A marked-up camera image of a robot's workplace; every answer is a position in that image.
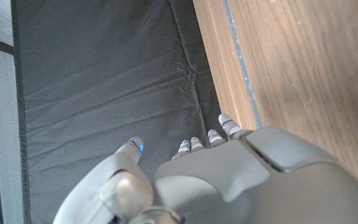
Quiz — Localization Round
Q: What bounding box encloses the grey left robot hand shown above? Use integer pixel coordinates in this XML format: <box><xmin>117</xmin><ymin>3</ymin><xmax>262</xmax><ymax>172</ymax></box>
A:
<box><xmin>53</xmin><ymin>113</ymin><xmax>358</xmax><ymax>224</ymax></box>

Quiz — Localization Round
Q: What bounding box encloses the grey tape strip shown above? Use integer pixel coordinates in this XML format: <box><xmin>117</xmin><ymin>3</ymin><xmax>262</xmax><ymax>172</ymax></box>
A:
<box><xmin>221</xmin><ymin>0</ymin><xmax>264</xmax><ymax>130</ymax></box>

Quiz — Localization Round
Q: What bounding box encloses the black backdrop curtain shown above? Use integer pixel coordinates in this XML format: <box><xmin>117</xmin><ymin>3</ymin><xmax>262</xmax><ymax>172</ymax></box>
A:
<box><xmin>10</xmin><ymin>0</ymin><xmax>226</xmax><ymax>224</ymax></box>

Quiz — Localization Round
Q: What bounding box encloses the perforated grey partition panel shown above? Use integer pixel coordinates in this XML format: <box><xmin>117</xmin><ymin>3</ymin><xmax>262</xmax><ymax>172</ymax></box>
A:
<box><xmin>0</xmin><ymin>43</ymin><xmax>24</xmax><ymax>224</ymax></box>

